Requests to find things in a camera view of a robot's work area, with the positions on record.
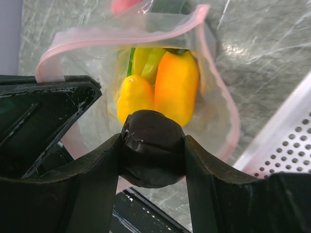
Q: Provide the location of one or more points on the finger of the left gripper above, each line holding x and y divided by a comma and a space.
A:
35, 116

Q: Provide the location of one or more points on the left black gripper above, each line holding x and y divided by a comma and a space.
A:
134, 213

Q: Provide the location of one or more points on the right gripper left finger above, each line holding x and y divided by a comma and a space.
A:
75, 198

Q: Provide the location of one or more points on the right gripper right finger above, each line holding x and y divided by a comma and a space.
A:
225, 200

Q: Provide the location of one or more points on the yellow pear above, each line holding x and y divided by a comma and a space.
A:
136, 94

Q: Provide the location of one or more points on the yellow green starfruit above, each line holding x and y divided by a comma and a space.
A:
145, 62

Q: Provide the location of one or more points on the orange yellow mango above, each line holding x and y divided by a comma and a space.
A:
176, 87

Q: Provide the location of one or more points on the pink peach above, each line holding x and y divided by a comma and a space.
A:
121, 5

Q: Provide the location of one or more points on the clear zip top bag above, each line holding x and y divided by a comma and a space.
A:
105, 53

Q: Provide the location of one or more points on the white perforated basket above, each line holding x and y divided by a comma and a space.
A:
284, 144

